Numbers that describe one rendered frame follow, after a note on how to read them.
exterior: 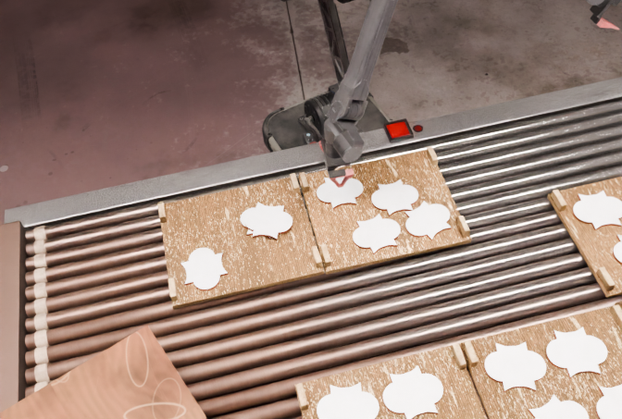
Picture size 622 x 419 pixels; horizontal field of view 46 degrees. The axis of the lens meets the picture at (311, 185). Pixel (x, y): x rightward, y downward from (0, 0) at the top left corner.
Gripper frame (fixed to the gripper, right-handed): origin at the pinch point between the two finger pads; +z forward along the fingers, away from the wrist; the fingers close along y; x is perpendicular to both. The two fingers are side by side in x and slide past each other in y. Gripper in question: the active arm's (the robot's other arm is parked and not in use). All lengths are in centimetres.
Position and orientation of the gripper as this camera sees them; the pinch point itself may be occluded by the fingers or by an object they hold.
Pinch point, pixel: (336, 172)
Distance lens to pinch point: 208.5
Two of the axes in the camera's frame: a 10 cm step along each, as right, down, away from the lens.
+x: -9.8, 1.9, -0.9
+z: 0.5, 6.3, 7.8
